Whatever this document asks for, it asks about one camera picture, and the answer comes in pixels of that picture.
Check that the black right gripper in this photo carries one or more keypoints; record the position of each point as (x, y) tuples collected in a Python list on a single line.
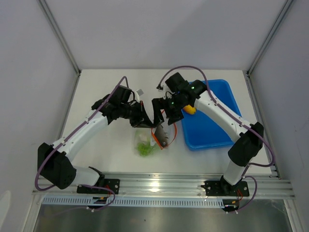
[(157, 105)]

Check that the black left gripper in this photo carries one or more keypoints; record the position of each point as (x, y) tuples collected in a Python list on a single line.
[(141, 120)]

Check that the clear zip bag orange zipper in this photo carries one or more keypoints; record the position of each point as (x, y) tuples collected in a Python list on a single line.
[(171, 130)]

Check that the grey fish toy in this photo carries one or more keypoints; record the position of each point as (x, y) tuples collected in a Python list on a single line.
[(161, 137)]

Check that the yellow orange pepper toy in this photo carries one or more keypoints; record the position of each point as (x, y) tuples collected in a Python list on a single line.
[(190, 110)]

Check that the green grapes toy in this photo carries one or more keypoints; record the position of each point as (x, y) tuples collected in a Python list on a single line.
[(146, 149)]

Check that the white green cabbage toy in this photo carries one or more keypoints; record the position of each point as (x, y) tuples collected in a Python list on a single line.
[(143, 136)]

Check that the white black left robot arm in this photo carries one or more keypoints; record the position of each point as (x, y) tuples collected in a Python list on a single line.
[(55, 160)]

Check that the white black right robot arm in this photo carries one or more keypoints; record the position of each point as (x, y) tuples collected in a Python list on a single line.
[(247, 137)]

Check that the blue plastic bin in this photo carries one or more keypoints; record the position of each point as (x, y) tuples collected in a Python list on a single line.
[(200, 132)]

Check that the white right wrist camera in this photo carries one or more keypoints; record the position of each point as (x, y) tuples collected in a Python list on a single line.
[(161, 88)]

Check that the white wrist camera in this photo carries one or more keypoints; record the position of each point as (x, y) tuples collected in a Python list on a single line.
[(161, 88), (138, 94)]

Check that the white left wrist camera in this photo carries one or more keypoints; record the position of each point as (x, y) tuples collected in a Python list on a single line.
[(138, 94)]

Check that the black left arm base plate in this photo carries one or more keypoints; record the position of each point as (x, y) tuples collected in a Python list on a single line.
[(112, 184)]

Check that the white slotted cable duct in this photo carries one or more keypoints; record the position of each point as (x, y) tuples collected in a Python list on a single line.
[(134, 201)]

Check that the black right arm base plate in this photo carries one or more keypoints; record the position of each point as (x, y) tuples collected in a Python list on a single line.
[(219, 188)]

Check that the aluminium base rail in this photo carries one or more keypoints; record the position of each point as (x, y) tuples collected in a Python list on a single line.
[(188, 185)]

